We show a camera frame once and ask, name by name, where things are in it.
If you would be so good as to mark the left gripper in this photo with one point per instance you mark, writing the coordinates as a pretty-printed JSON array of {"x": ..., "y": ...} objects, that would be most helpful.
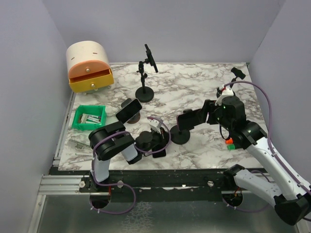
[{"x": 164, "y": 137}]

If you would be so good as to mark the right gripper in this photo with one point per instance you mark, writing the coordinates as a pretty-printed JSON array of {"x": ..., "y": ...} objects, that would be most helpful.
[{"x": 211, "y": 107}]

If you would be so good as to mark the black phone stand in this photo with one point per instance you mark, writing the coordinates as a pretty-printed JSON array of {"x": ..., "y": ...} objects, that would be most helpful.
[{"x": 238, "y": 75}]

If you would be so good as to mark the grey black phone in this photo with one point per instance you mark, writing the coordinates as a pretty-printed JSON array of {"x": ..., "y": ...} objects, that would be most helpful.
[{"x": 160, "y": 154}]

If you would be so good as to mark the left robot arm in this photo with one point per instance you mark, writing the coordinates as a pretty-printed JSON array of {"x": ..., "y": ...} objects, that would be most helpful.
[{"x": 110, "y": 140}]

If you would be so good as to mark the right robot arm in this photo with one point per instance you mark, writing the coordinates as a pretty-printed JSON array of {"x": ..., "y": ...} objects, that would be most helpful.
[{"x": 291, "y": 199}]

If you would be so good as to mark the brown base phone stand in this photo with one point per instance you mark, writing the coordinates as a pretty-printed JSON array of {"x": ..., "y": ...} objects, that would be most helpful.
[{"x": 136, "y": 117}]

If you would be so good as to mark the black phone on brown stand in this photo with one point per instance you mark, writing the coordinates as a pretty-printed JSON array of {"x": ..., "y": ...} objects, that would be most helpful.
[{"x": 123, "y": 115}]

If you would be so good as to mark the black phone back left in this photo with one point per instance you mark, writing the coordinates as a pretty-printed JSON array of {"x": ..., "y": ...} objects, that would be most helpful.
[{"x": 150, "y": 60}]

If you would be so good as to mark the green plastic bin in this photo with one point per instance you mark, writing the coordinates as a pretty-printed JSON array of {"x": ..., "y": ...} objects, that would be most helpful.
[{"x": 89, "y": 117}]

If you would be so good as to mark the yellow lower drawer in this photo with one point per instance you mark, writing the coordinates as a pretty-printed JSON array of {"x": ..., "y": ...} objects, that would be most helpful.
[{"x": 92, "y": 81}]

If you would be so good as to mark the orange upper drawer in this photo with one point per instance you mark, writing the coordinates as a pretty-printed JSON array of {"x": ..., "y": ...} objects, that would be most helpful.
[{"x": 88, "y": 69}]

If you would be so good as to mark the beige drawer cabinet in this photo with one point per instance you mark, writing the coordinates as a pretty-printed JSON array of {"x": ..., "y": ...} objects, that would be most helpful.
[{"x": 85, "y": 51}]

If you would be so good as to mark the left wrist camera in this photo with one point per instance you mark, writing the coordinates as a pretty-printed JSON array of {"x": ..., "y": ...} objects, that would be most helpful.
[{"x": 155, "y": 124}]

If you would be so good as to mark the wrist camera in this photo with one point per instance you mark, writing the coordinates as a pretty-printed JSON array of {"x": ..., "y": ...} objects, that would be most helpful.
[
  {"x": 224, "y": 91},
  {"x": 155, "y": 124}
]

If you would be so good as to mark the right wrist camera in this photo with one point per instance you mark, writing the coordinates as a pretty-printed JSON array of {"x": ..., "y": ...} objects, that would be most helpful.
[{"x": 224, "y": 91}]

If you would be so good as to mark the black front rail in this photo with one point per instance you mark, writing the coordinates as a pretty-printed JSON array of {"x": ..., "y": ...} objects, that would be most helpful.
[{"x": 162, "y": 185}]

